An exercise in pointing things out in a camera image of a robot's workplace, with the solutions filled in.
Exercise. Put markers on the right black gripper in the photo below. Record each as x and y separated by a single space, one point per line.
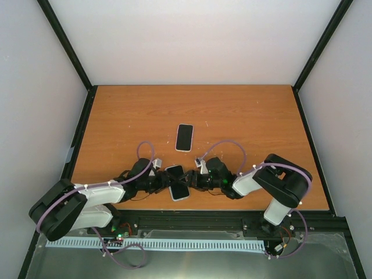
190 179

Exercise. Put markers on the light blue phone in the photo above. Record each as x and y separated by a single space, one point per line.
174 172

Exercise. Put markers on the small circuit board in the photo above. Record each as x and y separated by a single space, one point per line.
123 231

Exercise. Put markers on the black aluminium frame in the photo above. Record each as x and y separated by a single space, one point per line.
327 221

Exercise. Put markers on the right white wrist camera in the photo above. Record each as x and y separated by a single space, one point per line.
201 165

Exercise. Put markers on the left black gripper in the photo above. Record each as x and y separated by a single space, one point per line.
164 182

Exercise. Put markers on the light blue cable duct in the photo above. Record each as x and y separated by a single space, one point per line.
151 244

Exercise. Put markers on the black screen phone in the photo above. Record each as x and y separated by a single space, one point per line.
185 136

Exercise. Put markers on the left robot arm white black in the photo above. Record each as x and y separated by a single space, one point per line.
67 206

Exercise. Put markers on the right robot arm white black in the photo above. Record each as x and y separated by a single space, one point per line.
286 182

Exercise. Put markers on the beige phone case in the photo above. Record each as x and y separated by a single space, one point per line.
184 137

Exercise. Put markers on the light blue phone case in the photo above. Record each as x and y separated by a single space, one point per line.
179 193

